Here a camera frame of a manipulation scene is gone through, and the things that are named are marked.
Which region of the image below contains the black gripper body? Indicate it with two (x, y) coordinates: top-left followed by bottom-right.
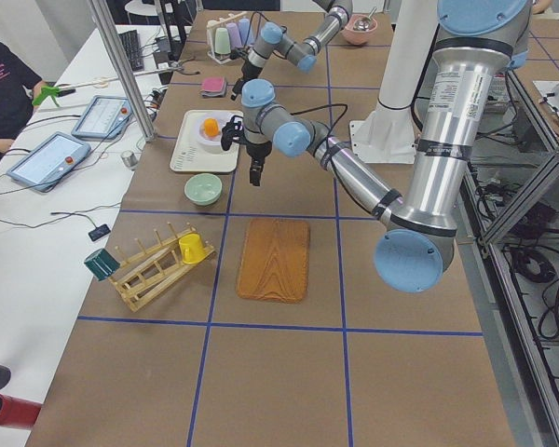
(221, 115), (272, 173)
(230, 47), (263, 88)

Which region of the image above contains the white round plate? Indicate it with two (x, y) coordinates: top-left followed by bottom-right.
(195, 111), (236, 154)

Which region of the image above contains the orange fruit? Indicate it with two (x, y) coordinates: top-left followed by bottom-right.
(203, 117), (220, 139)

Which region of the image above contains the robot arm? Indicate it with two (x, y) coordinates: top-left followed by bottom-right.
(231, 0), (352, 100)
(222, 1), (532, 292)

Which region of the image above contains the cream bear tray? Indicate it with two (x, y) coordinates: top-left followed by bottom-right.
(170, 110), (242, 173)

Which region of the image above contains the brown wooden tray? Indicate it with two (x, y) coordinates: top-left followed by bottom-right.
(236, 218), (310, 304)

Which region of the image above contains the pink and grey cloth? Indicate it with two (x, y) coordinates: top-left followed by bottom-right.
(200, 76), (227, 98)

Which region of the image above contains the green plastic cup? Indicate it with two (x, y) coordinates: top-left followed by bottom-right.
(214, 27), (231, 60)

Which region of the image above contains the blue plastic cup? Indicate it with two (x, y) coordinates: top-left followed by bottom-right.
(238, 18), (254, 47)

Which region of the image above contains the purple plastic cup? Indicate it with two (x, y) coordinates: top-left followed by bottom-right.
(225, 21), (242, 49)

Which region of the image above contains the light green bowl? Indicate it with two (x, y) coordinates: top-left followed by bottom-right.
(184, 173), (223, 206)

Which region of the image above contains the yellow mug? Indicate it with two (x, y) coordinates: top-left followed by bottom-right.
(178, 233), (207, 264)

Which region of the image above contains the pink bowl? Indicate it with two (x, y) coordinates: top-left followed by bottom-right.
(341, 14), (378, 46)

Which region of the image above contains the black keyboard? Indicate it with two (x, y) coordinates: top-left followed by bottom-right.
(118, 30), (144, 72)

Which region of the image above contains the metal scoop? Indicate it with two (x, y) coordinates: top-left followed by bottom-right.
(352, 7), (377, 32)

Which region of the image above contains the small metal cylinder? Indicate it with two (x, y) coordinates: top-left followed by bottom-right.
(120, 150), (138, 170)

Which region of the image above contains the far blue teach pendant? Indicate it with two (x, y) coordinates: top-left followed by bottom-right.
(71, 95), (133, 140)

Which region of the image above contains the blue teach pendant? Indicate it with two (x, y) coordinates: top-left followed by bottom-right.
(71, 95), (133, 140)
(7, 132), (91, 192)

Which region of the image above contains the wooden peg drying rack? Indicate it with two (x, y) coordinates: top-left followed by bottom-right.
(107, 222), (215, 312)

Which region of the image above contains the small black device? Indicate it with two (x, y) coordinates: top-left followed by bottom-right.
(88, 224), (111, 242)

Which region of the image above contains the dark green mug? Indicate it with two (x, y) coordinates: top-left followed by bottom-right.
(84, 249), (120, 281)

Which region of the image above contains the near blue teach pendant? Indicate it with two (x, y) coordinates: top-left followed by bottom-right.
(7, 132), (91, 192)

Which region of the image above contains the person in black shirt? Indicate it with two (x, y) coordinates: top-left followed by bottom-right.
(0, 42), (46, 160)

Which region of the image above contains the red tube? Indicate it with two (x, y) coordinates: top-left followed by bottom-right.
(0, 394), (42, 429)

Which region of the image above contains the white wire cup rack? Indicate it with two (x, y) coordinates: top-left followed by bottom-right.
(206, 11), (254, 64)

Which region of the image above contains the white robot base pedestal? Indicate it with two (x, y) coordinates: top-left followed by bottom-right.
(350, 0), (438, 164)

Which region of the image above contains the aluminium frame post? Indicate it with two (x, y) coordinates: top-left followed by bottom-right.
(88, 0), (156, 142)

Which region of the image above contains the green handled grabber tool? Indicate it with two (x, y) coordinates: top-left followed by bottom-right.
(32, 79), (109, 107)

